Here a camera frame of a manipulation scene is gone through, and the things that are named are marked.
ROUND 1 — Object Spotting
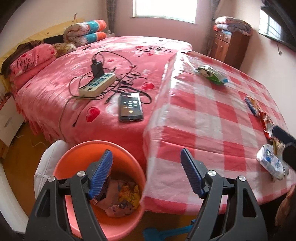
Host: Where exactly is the black yellow small wrapper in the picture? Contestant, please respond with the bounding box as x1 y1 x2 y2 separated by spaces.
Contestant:
272 138 285 157

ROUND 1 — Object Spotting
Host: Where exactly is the yellow foil snack wrapper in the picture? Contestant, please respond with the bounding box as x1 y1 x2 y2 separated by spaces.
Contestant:
118 182 141 210

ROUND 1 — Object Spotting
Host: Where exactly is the brown wooden cabinet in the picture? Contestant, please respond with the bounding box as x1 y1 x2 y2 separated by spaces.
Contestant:
209 31 250 70

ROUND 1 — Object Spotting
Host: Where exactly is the white stool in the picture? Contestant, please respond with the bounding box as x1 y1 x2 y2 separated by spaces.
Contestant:
34 140 72 199

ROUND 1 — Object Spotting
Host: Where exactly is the window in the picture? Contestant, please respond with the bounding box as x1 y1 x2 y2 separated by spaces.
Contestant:
132 0 198 23

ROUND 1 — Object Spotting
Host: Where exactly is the red checkered tablecloth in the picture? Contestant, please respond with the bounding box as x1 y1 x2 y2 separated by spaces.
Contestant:
142 52 295 214

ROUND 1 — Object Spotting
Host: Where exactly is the orange trash bucket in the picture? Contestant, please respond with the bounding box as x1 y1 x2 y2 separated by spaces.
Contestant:
53 141 146 240

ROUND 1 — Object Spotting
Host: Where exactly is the green white snack bag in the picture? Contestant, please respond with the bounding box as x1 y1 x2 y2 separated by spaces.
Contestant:
196 65 228 85

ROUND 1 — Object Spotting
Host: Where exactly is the white blue crumpled wrapper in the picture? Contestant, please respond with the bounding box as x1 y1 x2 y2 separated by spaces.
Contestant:
256 144 290 180

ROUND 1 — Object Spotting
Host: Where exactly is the cream power strip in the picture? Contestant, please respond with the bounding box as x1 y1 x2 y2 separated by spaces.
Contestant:
78 73 116 97

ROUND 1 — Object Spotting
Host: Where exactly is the brown floral pillow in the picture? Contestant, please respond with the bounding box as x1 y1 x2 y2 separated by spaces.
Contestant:
53 43 76 58

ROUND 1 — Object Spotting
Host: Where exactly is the orange blue snack wrapper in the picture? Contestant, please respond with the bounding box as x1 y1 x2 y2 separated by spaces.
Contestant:
244 95 262 117

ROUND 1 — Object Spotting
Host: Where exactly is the folded blanket on cabinet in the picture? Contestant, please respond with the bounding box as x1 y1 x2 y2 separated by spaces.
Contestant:
215 16 253 36

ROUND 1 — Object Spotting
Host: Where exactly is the person's right hand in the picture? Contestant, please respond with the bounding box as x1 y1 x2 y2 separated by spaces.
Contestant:
275 185 295 227

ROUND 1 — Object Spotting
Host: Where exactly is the black smartphone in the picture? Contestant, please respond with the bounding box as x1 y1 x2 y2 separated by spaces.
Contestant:
119 92 144 122

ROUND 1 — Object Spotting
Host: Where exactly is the pink bed blanket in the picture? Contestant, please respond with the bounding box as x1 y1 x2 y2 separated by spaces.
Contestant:
15 36 192 167

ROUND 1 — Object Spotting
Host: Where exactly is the black charger with cable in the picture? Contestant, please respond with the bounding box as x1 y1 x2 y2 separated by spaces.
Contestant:
58 51 152 135

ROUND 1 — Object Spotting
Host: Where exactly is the white bedside table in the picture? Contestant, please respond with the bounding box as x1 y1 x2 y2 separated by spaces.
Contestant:
0 93 24 159

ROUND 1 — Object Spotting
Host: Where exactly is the red silver snack wrapper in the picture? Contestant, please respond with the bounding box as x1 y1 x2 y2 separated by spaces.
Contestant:
259 111 274 142

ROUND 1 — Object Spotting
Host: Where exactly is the grey curtain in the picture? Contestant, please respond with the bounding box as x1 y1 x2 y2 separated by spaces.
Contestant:
106 0 117 33

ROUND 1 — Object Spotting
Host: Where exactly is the wall mounted black television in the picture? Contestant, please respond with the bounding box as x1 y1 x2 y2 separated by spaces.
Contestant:
258 0 295 51

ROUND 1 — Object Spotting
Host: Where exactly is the rolled colourful quilt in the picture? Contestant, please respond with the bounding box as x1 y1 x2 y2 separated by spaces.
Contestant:
63 20 107 47

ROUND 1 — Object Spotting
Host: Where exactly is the yellow headboard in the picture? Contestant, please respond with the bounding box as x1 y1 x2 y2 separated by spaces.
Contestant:
1 18 84 65

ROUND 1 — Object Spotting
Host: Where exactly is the folded pink love blanket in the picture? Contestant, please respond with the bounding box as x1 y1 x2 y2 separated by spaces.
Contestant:
10 44 56 90

